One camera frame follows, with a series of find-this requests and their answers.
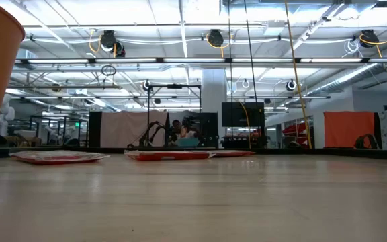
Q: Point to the beige curtain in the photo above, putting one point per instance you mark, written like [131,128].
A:
[123,129]

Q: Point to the long ceiling light strip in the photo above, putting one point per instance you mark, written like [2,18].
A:
[126,60]

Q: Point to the orange partition panel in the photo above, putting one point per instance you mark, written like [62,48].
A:
[348,129]

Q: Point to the person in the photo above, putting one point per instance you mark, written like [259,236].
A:
[178,129]

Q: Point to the shelf with red goods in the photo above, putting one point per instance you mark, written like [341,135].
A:
[244,139]

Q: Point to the teal box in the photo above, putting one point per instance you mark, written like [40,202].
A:
[186,142]

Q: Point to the narrow black panel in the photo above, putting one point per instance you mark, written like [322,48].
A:
[95,129]

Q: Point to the black backdrop panel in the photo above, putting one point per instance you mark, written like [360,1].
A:
[210,127]

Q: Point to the red storage bin shelves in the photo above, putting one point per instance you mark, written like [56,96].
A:
[294,129]

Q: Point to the red Orville Redenbacher's popcorn bag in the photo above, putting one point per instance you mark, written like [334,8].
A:
[59,157]
[170,156]
[237,153]

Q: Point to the black bag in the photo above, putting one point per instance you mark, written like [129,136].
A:
[365,142]

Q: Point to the white humanoid robot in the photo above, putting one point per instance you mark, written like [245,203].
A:
[5,114]

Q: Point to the black metal table frame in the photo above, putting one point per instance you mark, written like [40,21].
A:
[314,153]

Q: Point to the black monitor screen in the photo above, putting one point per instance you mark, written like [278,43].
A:
[237,114]

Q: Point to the black robot station frame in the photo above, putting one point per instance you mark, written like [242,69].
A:
[175,86]

